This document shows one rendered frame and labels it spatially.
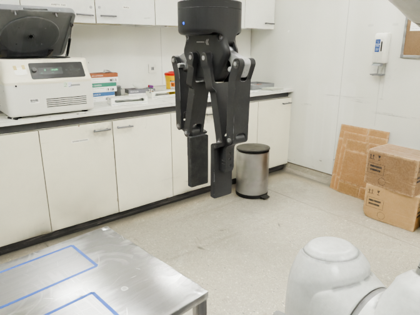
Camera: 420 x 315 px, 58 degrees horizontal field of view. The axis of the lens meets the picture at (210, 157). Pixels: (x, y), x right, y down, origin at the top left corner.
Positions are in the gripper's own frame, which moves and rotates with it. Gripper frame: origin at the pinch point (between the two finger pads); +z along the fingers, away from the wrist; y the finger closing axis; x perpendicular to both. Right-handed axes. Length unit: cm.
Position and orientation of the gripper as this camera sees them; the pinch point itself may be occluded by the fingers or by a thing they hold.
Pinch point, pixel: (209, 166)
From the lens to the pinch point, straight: 49.4
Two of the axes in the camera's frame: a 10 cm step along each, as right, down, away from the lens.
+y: -6.3, -2.3, 7.4
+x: -7.8, 1.8, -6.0
